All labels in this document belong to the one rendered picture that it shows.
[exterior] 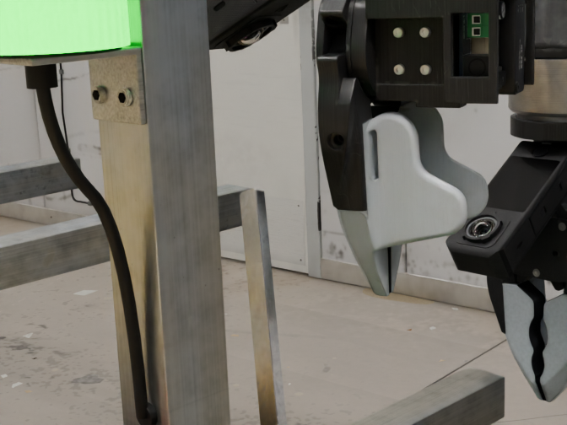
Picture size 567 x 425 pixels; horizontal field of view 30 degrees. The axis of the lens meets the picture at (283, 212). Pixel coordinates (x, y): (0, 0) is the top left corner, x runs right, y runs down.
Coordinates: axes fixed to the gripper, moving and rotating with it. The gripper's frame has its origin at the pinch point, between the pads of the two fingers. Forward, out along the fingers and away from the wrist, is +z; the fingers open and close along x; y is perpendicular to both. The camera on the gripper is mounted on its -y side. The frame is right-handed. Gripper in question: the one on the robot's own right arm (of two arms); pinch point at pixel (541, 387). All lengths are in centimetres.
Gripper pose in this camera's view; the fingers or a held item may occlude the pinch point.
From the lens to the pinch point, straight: 81.7
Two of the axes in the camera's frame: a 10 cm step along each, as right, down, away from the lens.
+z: 0.4, 9.7, 2.3
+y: 7.1, -1.9, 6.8
